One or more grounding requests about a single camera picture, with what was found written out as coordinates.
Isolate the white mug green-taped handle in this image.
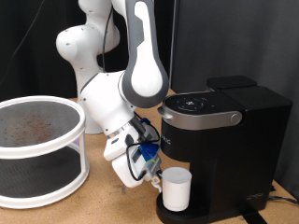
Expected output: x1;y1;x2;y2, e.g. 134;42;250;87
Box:
151;166;192;213

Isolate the black Keurig coffee machine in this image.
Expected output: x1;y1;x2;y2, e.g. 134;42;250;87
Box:
155;85;293;224

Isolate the black curtain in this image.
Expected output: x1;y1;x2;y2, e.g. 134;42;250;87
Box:
0;0;176;102

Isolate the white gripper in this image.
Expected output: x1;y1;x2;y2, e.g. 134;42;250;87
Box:
111;148;164;189

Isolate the black robot camera cable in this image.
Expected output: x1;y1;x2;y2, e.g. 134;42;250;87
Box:
101;0;163;182

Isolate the grey partition panel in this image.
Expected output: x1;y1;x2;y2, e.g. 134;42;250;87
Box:
169;0;299;200

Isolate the braided power cable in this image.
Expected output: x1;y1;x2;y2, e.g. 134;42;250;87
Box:
267;195;299;205

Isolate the white two-tier turntable shelf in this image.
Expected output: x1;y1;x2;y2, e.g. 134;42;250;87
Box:
0;95;91;210

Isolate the black tape strip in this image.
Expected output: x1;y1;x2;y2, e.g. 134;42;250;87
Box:
237;208;269;224

